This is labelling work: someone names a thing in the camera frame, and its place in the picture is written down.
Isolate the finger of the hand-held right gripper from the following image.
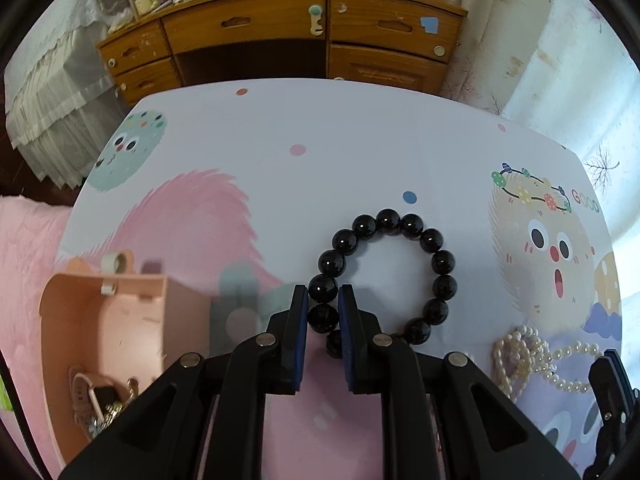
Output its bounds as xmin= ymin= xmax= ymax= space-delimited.
xmin=582 ymin=354 xmax=627 ymax=480
xmin=607 ymin=348 xmax=640 ymax=413

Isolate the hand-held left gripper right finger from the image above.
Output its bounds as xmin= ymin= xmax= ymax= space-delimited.
xmin=338 ymin=284 xmax=582 ymax=480

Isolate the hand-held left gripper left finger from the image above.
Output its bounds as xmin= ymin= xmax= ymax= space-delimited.
xmin=59 ymin=284 xmax=310 ymax=480

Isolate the white pearl necklace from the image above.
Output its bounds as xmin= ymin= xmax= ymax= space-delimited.
xmin=492 ymin=324 xmax=609 ymax=404

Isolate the black bead bracelet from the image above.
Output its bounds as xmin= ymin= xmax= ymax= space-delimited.
xmin=307 ymin=208 xmax=458 ymax=360

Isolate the pink plastic storage box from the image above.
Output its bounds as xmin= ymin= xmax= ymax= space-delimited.
xmin=39 ymin=248 xmax=214 ymax=454

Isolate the pink band wristwatch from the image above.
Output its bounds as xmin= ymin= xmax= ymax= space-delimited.
xmin=69 ymin=367 xmax=139 ymax=429

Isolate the cartoon printed tablecloth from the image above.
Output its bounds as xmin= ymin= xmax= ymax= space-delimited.
xmin=52 ymin=77 xmax=624 ymax=480

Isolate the pink fluffy blanket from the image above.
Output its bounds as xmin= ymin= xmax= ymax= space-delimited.
xmin=0 ymin=193 xmax=76 ymax=467

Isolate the green white drawer hook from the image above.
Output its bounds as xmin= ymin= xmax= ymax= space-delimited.
xmin=306 ymin=3 xmax=326 ymax=40

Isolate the wooden desk with drawers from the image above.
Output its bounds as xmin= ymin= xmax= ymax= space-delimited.
xmin=96 ymin=0 xmax=470 ymax=107

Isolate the white leaf print curtain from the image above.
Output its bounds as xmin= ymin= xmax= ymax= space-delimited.
xmin=440 ymin=0 xmax=640 ymax=242

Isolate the white lace cover cloth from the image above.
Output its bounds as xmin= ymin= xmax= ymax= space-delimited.
xmin=4 ymin=0 xmax=129 ymax=190

